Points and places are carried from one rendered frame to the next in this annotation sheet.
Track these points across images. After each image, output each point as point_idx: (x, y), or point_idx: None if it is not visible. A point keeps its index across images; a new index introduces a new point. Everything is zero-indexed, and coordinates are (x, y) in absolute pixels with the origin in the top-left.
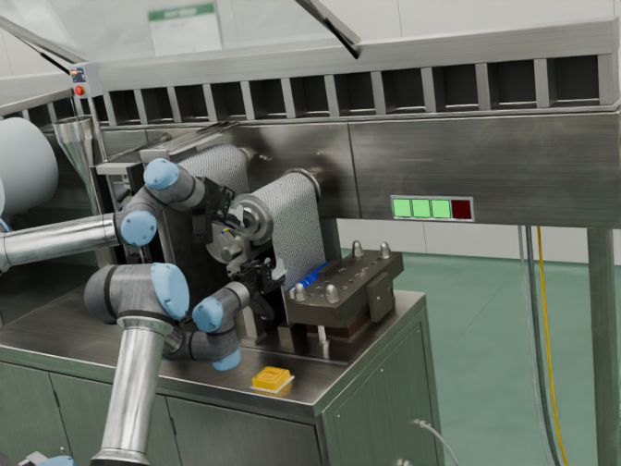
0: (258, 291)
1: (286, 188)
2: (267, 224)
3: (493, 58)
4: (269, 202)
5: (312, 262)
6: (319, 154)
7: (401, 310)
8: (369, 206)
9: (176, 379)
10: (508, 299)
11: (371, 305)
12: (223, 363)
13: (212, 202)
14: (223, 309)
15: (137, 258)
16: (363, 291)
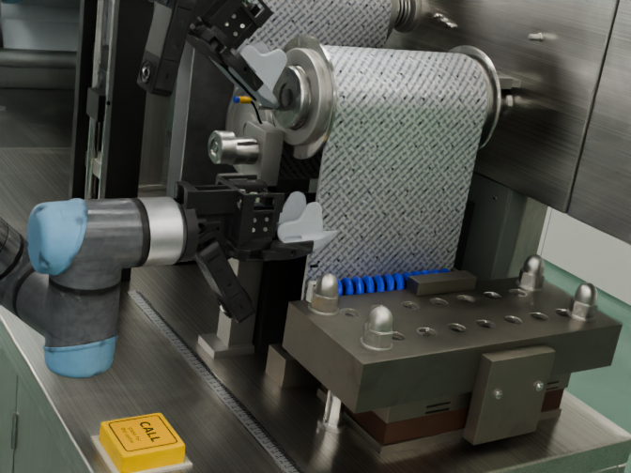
0: (226, 247)
1: (418, 68)
2: (322, 116)
3: None
4: (351, 73)
5: (416, 253)
6: (537, 39)
7: (551, 447)
8: (592, 191)
9: (17, 345)
10: None
11: (474, 401)
12: (54, 357)
13: (204, 7)
14: (85, 236)
15: (98, 96)
16: (467, 362)
